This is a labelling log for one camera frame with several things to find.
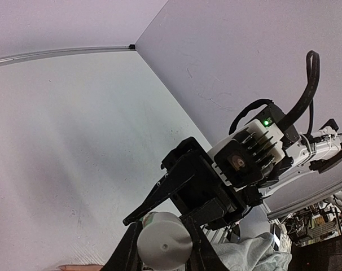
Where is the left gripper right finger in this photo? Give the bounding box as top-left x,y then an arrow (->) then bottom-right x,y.
185,217 -> 226,271

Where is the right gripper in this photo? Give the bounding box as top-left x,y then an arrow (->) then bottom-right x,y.
122,137 -> 263,229

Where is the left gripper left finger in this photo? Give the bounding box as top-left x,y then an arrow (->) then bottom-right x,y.
102,221 -> 143,271

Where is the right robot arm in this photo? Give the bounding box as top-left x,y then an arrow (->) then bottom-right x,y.
123,104 -> 342,230

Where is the grey sleeved forearm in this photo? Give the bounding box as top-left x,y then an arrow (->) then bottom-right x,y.
213,232 -> 292,271

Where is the person's hand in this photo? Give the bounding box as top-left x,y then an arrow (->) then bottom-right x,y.
57,264 -> 103,271

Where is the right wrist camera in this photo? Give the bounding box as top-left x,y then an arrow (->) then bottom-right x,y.
207,119 -> 285,190

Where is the aluminium front rail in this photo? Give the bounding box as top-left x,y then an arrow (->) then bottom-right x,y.
204,174 -> 342,246

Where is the right camera cable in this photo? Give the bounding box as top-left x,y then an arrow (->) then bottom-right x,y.
229,50 -> 321,136

